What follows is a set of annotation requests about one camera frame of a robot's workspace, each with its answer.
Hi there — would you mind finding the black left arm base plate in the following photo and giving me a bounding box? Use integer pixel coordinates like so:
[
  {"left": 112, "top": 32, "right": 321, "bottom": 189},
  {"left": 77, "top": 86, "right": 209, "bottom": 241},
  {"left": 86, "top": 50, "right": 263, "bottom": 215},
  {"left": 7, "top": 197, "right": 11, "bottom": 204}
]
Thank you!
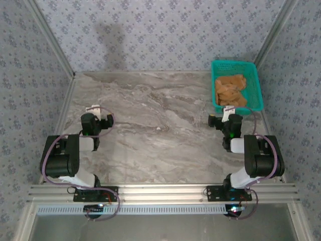
[{"left": 73, "top": 186, "right": 119, "bottom": 202}]

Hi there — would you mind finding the aluminium mounting rail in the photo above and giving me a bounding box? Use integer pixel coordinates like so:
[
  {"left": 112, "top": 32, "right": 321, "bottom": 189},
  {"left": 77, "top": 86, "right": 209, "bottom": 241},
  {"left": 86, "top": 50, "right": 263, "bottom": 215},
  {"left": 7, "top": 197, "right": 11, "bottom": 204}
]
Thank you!
[{"left": 28, "top": 184, "right": 300, "bottom": 203}]

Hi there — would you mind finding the black controller board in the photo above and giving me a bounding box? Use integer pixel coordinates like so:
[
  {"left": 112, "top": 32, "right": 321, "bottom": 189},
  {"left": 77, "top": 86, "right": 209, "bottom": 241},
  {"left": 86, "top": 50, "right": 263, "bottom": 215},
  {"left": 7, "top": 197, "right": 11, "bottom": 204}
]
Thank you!
[
  {"left": 83, "top": 204, "right": 105, "bottom": 214},
  {"left": 224, "top": 204, "right": 246, "bottom": 217}
]

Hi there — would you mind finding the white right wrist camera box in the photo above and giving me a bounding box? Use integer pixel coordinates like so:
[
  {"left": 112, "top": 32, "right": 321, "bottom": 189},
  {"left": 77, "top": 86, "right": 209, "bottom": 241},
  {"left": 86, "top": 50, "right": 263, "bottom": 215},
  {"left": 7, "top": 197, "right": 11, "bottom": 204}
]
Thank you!
[{"left": 223, "top": 105, "right": 236, "bottom": 123}]

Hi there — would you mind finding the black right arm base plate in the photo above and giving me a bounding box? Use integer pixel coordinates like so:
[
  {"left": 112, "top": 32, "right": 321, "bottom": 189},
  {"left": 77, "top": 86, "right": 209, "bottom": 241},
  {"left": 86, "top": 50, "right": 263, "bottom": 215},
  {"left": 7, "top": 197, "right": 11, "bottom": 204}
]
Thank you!
[{"left": 206, "top": 185, "right": 253, "bottom": 202}]

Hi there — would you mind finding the teal plastic basket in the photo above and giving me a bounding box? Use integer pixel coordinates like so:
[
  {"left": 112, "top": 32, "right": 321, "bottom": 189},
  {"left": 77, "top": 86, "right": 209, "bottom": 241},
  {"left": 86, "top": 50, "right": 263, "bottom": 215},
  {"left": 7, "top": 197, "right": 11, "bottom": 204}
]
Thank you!
[{"left": 211, "top": 60, "right": 264, "bottom": 115}]

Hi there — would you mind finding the tan t-shirt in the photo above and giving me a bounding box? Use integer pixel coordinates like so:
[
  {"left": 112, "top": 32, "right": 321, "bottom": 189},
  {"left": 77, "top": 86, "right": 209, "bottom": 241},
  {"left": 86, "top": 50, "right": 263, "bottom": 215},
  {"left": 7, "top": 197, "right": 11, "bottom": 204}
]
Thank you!
[{"left": 215, "top": 74, "right": 248, "bottom": 107}]

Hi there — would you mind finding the grey slotted cable duct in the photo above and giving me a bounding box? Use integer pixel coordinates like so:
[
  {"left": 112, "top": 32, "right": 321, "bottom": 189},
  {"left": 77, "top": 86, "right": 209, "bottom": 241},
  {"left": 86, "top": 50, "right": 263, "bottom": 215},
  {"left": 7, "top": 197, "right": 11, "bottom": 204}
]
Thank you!
[{"left": 37, "top": 203, "right": 233, "bottom": 216}]

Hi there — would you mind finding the aluminium frame post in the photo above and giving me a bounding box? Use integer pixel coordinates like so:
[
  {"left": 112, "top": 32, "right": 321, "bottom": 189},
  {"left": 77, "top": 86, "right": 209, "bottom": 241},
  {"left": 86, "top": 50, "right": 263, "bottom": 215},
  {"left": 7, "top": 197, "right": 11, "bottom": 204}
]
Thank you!
[
  {"left": 253, "top": 0, "right": 300, "bottom": 70},
  {"left": 25, "top": 0, "right": 77, "bottom": 77}
]

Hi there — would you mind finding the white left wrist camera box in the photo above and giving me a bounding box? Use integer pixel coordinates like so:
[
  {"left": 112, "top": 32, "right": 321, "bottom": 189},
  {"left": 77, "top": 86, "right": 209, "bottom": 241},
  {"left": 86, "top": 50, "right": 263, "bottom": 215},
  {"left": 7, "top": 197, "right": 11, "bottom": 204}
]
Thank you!
[{"left": 85, "top": 104, "right": 101, "bottom": 119}]

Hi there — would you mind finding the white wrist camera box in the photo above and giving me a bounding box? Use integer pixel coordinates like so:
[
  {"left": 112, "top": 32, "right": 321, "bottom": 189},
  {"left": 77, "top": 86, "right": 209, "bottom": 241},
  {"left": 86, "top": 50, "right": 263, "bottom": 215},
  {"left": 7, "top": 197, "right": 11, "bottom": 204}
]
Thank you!
[
  {"left": 85, "top": 104, "right": 101, "bottom": 119},
  {"left": 223, "top": 105, "right": 236, "bottom": 123}
]

